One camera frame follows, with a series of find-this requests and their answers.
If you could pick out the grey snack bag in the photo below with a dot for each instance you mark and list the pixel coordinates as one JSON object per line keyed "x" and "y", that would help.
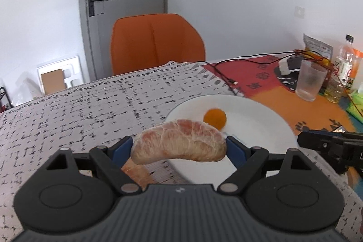
{"x": 316, "y": 48}

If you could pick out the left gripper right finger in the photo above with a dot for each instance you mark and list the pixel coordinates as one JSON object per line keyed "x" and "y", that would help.
{"x": 286, "y": 192}

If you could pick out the peeled pomelo segment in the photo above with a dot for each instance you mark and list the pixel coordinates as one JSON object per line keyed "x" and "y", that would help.
{"x": 179, "y": 139}
{"x": 138, "y": 173}

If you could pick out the red orange table mat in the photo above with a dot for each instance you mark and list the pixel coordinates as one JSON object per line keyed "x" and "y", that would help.
{"x": 257, "y": 79}

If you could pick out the clear plastic cup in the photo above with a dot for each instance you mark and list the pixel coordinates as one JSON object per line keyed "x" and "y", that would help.
{"x": 310, "y": 80}

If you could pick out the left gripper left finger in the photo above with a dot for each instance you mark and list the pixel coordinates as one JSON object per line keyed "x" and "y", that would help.
{"x": 71, "y": 192}

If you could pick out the small orange kumquat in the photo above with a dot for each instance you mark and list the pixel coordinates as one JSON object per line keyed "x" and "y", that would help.
{"x": 215, "y": 117}

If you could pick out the white charger block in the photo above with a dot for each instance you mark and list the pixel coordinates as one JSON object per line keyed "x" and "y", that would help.
{"x": 284, "y": 67}

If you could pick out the black white patterned tablecloth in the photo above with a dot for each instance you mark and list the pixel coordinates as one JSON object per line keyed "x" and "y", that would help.
{"x": 99, "y": 112}

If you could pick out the orange chair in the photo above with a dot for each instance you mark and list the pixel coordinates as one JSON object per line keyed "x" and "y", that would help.
{"x": 151, "y": 40}

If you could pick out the clear plastic bottle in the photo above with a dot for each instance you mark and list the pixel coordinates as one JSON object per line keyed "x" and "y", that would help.
{"x": 342, "y": 67}

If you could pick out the black door handle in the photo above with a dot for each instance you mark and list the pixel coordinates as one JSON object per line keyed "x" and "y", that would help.
{"x": 91, "y": 7}

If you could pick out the white plate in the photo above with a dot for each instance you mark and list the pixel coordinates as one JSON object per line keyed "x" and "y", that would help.
{"x": 250, "y": 122}

